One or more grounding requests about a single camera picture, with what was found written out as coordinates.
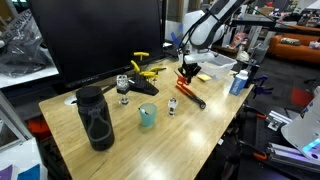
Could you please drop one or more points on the long aluminium extrusion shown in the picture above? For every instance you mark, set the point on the long aluminium extrusion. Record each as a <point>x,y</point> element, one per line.
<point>290,155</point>

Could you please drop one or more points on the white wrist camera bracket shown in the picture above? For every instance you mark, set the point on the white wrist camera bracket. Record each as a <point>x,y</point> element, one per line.
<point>200,58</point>

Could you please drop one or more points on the grey plastic bag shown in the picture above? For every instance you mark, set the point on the grey plastic bag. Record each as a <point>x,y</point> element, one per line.
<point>23,50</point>

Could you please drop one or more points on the white and blue paper bag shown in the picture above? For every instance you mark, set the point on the white and blue paper bag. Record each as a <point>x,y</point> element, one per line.
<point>20,156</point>

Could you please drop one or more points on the black camera stand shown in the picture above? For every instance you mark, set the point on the black camera stand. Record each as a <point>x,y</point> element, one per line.
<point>255,63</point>

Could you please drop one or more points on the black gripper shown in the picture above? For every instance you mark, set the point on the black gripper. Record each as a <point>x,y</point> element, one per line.
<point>192,66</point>

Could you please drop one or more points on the large black monitor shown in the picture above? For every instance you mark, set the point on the large black monitor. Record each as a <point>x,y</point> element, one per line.
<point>100,36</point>

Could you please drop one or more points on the teal plastic cup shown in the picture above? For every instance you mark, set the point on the teal plastic cup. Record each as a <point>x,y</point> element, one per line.
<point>148,118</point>

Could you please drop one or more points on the blue clamp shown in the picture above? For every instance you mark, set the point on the blue clamp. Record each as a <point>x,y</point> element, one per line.
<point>260,88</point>

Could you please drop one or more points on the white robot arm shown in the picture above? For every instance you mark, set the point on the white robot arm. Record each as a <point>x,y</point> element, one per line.
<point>203,30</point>

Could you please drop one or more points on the red box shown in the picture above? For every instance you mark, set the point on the red box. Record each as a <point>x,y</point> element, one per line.
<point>300,97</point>

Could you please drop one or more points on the white rounded device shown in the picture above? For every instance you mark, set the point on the white rounded device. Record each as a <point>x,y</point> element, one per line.
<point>303,130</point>

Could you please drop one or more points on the small glass shaker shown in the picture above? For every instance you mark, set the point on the small glass shaker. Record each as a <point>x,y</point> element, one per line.
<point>172,106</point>

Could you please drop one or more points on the blue plastic piece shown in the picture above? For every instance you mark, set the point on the blue plastic piece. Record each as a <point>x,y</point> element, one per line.
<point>175,39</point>

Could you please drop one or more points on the yellow sticky note pad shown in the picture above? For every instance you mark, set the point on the yellow sticky note pad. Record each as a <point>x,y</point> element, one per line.
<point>204,77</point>

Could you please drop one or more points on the orange crate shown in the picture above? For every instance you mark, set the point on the orange crate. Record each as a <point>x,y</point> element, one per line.
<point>38,128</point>

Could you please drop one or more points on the small aluminium bracket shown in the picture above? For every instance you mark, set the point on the small aluminium bracket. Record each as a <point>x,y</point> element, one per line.
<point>276,120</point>

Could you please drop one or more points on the blue bottle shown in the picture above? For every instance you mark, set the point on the blue bottle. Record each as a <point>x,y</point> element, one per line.
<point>237,85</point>

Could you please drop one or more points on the black monitor stand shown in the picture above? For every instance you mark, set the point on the black monitor stand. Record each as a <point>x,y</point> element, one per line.
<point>108,88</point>

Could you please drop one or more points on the black water bottle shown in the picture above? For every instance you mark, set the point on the black water bottle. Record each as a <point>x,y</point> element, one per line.
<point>95,126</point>

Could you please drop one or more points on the clear glass on black base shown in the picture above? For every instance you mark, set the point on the clear glass on black base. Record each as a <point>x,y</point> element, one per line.
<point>122,89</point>

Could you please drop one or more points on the orange sofa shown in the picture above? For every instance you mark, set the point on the orange sofa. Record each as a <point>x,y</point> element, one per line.
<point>293,51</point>

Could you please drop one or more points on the small white stick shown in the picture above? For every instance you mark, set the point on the small white stick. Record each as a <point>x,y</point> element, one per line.
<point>142,110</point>

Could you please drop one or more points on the clear plastic bin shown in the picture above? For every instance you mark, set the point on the clear plastic bin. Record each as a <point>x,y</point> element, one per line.
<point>220,65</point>

